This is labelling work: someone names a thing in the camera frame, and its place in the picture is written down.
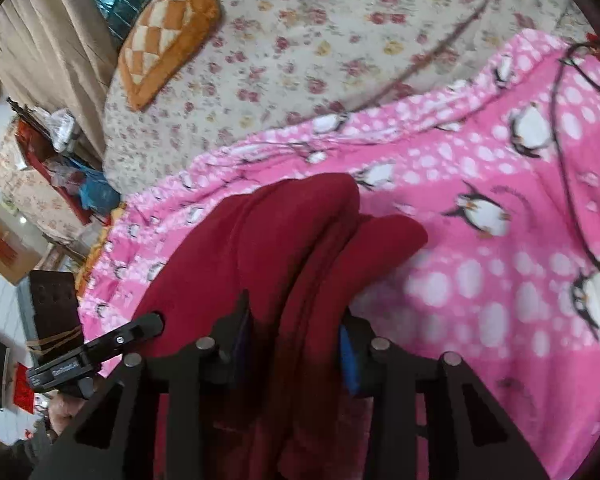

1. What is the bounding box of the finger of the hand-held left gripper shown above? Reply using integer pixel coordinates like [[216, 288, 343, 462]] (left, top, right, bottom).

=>
[[82, 312, 164, 362]]

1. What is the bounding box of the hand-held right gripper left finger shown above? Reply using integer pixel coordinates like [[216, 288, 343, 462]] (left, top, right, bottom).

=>
[[32, 290, 253, 480]]

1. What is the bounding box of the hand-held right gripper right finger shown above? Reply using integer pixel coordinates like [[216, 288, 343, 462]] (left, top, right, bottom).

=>
[[337, 307, 551, 480]]

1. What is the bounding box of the dark red garment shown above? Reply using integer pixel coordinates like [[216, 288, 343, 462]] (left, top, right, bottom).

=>
[[97, 172, 428, 480]]

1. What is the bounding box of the person's left forearm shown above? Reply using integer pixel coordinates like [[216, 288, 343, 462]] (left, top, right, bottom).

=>
[[0, 422, 58, 480]]

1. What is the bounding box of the person's left hand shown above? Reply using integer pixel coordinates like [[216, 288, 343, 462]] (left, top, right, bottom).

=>
[[44, 392, 88, 438]]

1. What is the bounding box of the dark wooden cabinet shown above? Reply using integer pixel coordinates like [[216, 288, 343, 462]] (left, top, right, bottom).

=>
[[29, 270, 84, 361]]

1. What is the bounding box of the blue plastic bag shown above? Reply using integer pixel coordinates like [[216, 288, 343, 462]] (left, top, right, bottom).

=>
[[77, 160, 122, 211]]

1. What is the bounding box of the floral covered chair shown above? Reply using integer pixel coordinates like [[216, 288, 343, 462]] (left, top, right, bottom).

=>
[[0, 120, 96, 241]]

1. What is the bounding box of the pink penguin print blanket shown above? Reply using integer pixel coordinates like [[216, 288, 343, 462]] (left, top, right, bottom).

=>
[[77, 30, 600, 480]]

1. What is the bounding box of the clear plastic bag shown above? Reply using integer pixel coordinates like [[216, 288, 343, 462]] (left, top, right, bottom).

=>
[[35, 107, 82, 153]]

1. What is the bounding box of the orange checkered pillow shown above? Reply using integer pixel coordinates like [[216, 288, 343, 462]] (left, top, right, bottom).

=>
[[117, 0, 223, 112]]

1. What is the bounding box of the beige curtain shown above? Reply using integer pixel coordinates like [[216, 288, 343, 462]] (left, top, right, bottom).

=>
[[0, 0, 118, 161]]

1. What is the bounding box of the floral bed quilt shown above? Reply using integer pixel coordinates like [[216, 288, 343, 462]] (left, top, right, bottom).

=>
[[102, 0, 596, 196]]

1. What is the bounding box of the black cable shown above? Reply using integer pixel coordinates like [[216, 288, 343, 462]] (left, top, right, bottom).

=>
[[550, 40, 600, 278]]

